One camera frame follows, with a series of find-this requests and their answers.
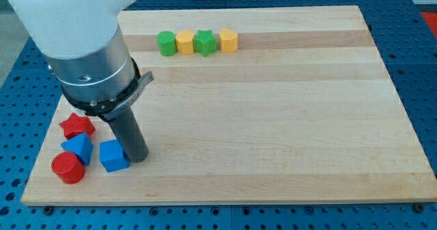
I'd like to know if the blue cube block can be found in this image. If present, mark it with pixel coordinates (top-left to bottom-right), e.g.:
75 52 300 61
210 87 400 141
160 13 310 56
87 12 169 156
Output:
99 139 130 173

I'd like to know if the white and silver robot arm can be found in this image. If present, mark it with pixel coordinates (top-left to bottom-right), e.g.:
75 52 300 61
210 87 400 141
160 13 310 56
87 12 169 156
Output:
8 0 136 103

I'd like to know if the green star block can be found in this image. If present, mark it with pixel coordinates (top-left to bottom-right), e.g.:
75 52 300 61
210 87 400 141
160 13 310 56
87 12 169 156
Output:
193 29 217 57

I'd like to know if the yellow heart block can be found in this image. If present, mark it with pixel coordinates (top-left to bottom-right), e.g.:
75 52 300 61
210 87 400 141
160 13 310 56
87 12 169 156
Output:
219 28 238 53

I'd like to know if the light wooden board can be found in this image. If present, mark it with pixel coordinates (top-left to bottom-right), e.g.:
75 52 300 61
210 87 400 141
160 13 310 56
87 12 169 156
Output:
21 5 436 206

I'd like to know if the yellow hexagon block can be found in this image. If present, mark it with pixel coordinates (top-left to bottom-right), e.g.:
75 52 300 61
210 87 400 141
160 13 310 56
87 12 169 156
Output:
175 30 195 55

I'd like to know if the green cylinder block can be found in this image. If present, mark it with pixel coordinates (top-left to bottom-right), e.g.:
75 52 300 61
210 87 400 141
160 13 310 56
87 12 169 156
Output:
157 31 177 57

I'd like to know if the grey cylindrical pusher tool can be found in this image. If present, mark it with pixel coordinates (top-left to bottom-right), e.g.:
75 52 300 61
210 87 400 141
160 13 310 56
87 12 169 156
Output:
109 108 149 162

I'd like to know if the black clamp with grey lever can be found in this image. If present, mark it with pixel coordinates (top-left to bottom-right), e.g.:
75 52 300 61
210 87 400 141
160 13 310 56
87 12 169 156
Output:
62 58 154 122

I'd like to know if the blue triangular block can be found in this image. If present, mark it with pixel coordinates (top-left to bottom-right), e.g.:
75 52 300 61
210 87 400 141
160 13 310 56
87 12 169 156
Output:
61 133 94 166

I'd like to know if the red star block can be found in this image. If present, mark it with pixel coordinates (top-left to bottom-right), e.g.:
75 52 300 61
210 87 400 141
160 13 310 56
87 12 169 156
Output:
59 113 96 139

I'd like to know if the red cylinder block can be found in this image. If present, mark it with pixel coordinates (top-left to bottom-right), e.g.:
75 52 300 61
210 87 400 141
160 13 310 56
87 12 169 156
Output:
51 152 85 184

